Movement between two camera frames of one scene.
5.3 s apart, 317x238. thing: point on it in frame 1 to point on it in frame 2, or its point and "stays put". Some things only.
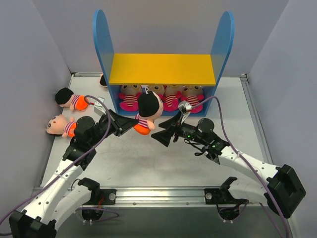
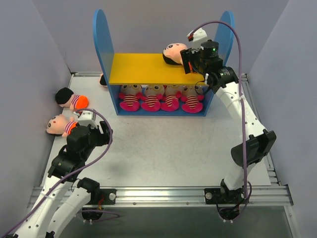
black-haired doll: [150, 107] to [172, 54]
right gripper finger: [164, 136] to [187, 55]
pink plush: [171, 95] stays put
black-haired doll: [65, 97] stays put
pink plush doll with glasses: [129, 97] stays put
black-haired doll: [59, 125] stays put
